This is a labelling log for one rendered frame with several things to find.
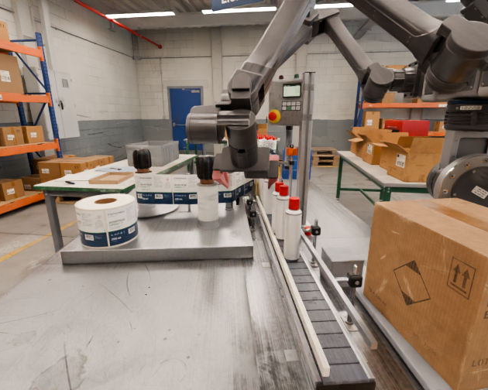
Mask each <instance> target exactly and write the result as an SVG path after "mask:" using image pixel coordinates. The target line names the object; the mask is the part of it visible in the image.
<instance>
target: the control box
mask: <svg viewBox="0 0 488 390"><path fill-rule="evenodd" d="M296 83H301V97H283V84H296ZM303 100H304V79H294V80H272V83H271V85H270V89H269V113H270V112H275V113H276V114H277V118H276V120H274V121H271V120H269V118H268V125H285V126H301V125H302V121H303ZM282 101H301V110H300V111H281V108H282ZM269 113H268V115H269Z"/></svg>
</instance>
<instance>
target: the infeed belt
mask: <svg viewBox="0 0 488 390"><path fill-rule="evenodd" d="M261 216H262V214H261ZM262 219H263V216H262ZM263 223H264V224H265V222H264V219H263ZM265 227H266V224H265ZM266 231H267V233H268V235H269V232H268V230H267V228H266ZM269 238H270V235H269ZM270 241H271V238H270ZM277 242H278V245H279V246H280V250H281V251H282V254H283V255H284V241H280V240H277ZM271 244H272V246H273V242H272V241H271ZM273 250H274V252H275V255H276V257H277V253H276V251H275V248H274V246H273ZM277 261H278V263H279V265H280V261H279V259H278V257H277ZM285 261H286V263H287V267H288V268H289V270H290V273H291V276H292V278H293V280H294V283H295V286H296V287H297V291H298V292H299V295H300V297H301V300H302V302H303V304H304V307H305V309H306V311H307V313H308V316H309V319H310V321H311V324H312V326H313V328H314V331H315V333H316V335H317V338H318V340H319V343H320V345H321V348H322V350H323V352H324V354H325V357H326V359H327V362H328V365H329V367H330V372H329V376H328V377H323V376H322V374H321V371H320V368H319V366H318V362H317V360H316V358H315V355H314V352H313V350H312V347H311V344H310V341H309V339H308V336H307V334H306V331H305V329H304V325H303V323H302V321H301V317H300V315H299V312H298V310H297V307H296V304H295V302H294V298H293V296H292V294H291V291H290V288H289V285H288V284H287V280H286V278H285V275H284V272H283V269H282V267H281V265H280V269H281V272H282V273H283V276H284V279H285V282H286V284H287V288H288V290H289V293H290V296H291V299H292V301H293V304H294V307H295V310H296V312H297V315H298V318H299V320H300V322H301V326H302V328H303V331H304V335H305V337H306V339H307V342H308V345H309V347H310V350H311V353H312V356H313V358H314V362H315V364H316V367H317V369H318V373H319V375H320V377H321V381H322V383H323V384H324V385H337V384H350V383H363V382H369V379H368V377H367V375H366V373H365V371H364V370H363V367H362V365H361V364H360V363H359V360H358V358H357V356H356V354H355V353H354V351H353V349H352V348H351V345H350V344H349V342H348V340H347V338H346V336H345V335H344V333H343V331H342V328H341V327H340V326H339V323H338V321H337V320H336V318H335V316H334V314H333V312H332V311H331V309H330V307H329V305H328V304H327V302H326V300H325V298H324V296H323V295H322V293H321V290H320V289H319V287H318V285H317V283H316V281H315V280H314V278H313V276H312V274H311V272H310V270H309V269H308V267H307V265H306V263H305V262H304V260H303V258H302V256H301V253H300V256H299V260H297V261H295V262H290V261H287V260H285Z"/></svg>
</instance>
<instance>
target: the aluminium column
mask: <svg viewBox="0 0 488 390"><path fill-rule="evenodd" d="M315 73H316V72H304V73H302V79H304V86H305V84H315ZM313 109H314V91H304V100H303V115H312V114H313ZM312 122H313V121H302V125H301V126H300V128H299V143H298V158H297V187H296V197H299V198H300V205H299V209H300V210H301V211H302V217H301V225H306V219H307V206H308V183H309V170H310V158H311V134H312Z"/></svg>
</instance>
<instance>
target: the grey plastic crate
mask: <svg viewBox="0 0 488 390"><path fill-rule="evenodd" d="M178 144H179V141H145V142H138V143H135V144H131V145H126V146H125V148H126V153H127V160H128V165H129V166H134V164H133V157H132V154H133V151H134V149H148V150H149V151H150V153H151V162H152V166H159V167H162V166H165V165H167V164H169V163H171V162H173V161H175V160H177V159H179V148H178ZM159 145H162V146H159Z"/></svg>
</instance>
